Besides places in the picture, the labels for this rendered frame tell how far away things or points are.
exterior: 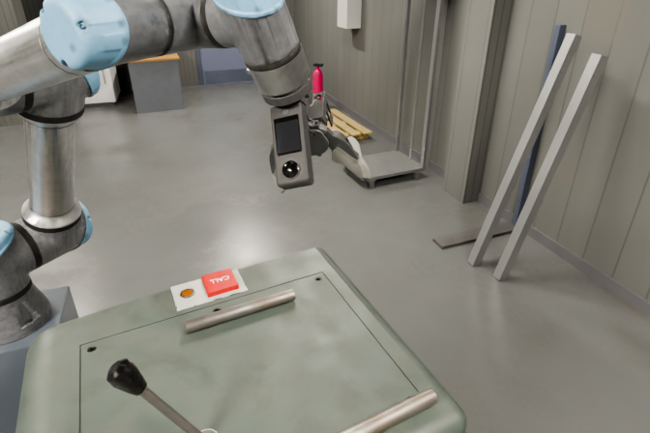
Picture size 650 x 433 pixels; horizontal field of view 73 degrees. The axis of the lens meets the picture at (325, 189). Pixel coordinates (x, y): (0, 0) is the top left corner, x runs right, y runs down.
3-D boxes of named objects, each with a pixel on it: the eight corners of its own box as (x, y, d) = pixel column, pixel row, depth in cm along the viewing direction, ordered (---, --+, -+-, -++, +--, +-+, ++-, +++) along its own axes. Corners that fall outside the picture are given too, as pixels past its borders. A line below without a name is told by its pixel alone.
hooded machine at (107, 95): (79, 98, 703) (57, 8, 643) (121, 94, 723) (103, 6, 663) (74, 110, 640) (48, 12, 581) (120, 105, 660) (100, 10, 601)
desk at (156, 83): (134, 114, 622) (124, 61, 590) (134, 92, 737) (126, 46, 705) (187, 109, 646) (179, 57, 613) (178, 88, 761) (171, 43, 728)
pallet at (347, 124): (372, 141, 524) (373, 132, 519) (311, 149, 499) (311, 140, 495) (338, 115, 617) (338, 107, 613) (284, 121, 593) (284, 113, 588)
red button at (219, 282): (231, 274, 91) (230, 267, 90) (239, 292, 86) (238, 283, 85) (202, 283, 89) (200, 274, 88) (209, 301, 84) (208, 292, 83)
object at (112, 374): (146, 375, 55) (138, 347, 53) (149, 395, 53) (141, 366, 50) (111, 387, 54) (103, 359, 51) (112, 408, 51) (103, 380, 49)
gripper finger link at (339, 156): (380, 148, 72) (337, 119, 68) (382, 174, 68) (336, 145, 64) (368, 158, 74) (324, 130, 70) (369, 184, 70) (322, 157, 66)
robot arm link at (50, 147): (4, 249, 102) (-24, 27, 70) (65, 221, 114) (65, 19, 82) (37, 281, 99) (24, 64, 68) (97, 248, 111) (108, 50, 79)
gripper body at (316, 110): (336, 120, 70) (313, 55, 62) (334, 158, 64) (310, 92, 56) (291, 129, 72) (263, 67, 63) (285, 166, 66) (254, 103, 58)
